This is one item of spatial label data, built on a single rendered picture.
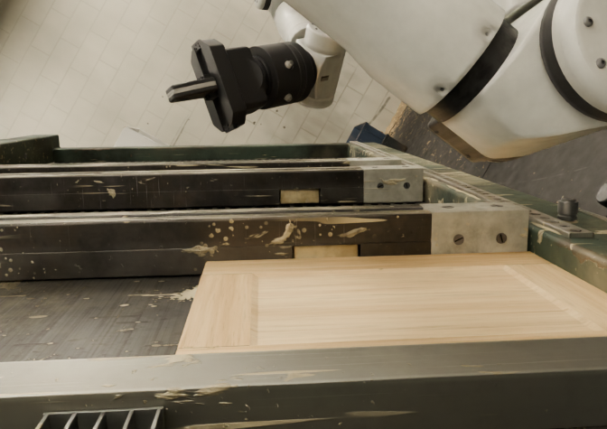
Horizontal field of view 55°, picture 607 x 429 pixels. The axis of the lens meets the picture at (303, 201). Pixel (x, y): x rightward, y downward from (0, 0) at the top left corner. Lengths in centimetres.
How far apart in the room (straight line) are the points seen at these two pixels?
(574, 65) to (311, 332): 30
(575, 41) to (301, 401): 25
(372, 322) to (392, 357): 12
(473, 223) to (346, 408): 42
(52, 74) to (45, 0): 68
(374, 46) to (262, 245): 43
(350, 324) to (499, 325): 13
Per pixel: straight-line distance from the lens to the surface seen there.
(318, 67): 86
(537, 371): 41
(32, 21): 623
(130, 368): 40
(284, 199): 118
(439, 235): 74
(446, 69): 31
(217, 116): 79
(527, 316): 57
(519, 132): 33
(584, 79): 31
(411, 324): 52
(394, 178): 120
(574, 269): 70
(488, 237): 76
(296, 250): 72
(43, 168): 144
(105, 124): 596
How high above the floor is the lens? 128
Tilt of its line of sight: 9 degrees down
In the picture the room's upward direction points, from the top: 61 degrees counter-clockwise
